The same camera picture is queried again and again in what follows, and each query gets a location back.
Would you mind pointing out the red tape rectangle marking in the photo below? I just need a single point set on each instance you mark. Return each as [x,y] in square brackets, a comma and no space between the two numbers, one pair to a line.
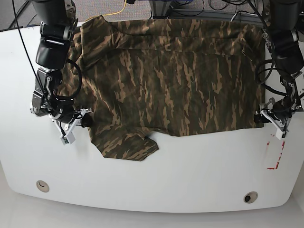
[273,152]

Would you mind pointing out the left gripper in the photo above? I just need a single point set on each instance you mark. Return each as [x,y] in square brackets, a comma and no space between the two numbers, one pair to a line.
[278,113]

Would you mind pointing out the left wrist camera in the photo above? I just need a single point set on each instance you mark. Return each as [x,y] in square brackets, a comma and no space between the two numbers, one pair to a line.
[280,134]

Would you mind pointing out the aluminium frame stand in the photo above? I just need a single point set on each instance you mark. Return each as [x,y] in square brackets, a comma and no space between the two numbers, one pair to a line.
[161,9]

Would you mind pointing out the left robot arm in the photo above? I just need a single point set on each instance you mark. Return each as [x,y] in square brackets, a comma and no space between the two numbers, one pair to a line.
[282,24]

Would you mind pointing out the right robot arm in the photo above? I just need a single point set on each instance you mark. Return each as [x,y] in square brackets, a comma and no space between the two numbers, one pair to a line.
[57,31]

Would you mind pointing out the table cable grommet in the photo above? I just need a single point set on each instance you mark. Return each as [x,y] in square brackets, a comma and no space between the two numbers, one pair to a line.
[250,197]
[42,186]

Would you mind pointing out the left table cable grommet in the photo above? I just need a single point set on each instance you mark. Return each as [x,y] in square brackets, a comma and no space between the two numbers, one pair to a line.
[42,186]

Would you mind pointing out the right table cable grommet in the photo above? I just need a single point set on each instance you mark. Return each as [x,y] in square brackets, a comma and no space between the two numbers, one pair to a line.
[250,197]

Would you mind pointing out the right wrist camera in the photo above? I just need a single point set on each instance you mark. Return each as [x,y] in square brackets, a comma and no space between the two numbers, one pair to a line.
[67,138]

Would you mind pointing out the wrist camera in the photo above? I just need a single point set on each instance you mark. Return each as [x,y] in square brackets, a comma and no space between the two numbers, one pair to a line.
[67,138]
[280,134]

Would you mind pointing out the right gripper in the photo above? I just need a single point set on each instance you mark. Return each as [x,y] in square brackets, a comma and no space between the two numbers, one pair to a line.
[65,123]

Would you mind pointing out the camouflage t-shirt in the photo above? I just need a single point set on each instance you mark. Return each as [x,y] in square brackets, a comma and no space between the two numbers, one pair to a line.
[180,77]

